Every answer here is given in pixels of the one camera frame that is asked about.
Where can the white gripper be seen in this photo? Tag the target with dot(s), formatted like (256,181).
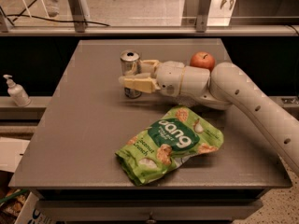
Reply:
(169,77)

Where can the silver redbull can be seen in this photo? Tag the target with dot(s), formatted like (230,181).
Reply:
(130,65)

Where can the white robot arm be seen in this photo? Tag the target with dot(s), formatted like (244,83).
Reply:
(219,88)

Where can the red apple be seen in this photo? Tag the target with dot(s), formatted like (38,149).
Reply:
(203,59)

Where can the green snack bag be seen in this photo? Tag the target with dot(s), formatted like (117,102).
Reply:
(166,144)

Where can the white pump soap bottle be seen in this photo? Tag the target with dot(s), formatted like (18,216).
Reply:
(16,92)

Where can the grey table drawer front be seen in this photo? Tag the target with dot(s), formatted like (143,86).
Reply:
(142,211)

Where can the white paper sheet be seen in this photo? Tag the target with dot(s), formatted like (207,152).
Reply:
(11,151)

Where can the white cardboard box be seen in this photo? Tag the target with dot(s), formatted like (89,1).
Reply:
(31,215)

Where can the left metal railing post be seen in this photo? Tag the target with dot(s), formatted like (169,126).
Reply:
(80,14)

